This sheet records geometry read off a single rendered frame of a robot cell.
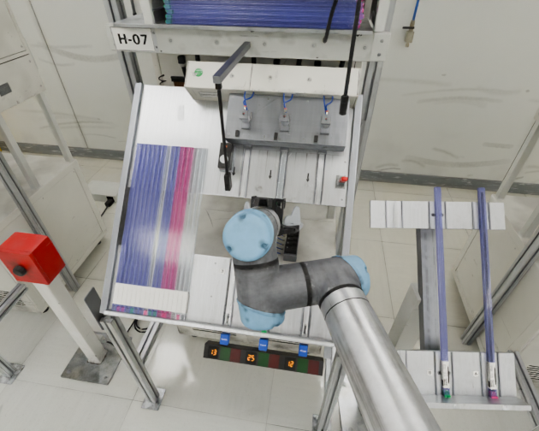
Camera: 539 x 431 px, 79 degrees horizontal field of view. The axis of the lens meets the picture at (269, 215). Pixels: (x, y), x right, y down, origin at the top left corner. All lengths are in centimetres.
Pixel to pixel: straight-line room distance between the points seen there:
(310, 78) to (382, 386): 77
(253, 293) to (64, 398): 147
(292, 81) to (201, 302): 67
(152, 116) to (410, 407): 99
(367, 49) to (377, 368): 77
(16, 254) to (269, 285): 99
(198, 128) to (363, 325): 77
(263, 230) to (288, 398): 126
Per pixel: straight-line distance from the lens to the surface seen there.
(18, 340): 219
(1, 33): 190
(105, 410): 179
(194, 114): 108
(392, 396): 44
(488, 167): 309
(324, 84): 97
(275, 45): 99
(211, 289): 98
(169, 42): 107
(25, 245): 136
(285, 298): 53
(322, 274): 54
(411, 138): 279
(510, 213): 182
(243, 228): 48
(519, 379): 163
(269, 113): 96
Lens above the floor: 155
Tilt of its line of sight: 40 degrees down
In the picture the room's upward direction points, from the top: straight up
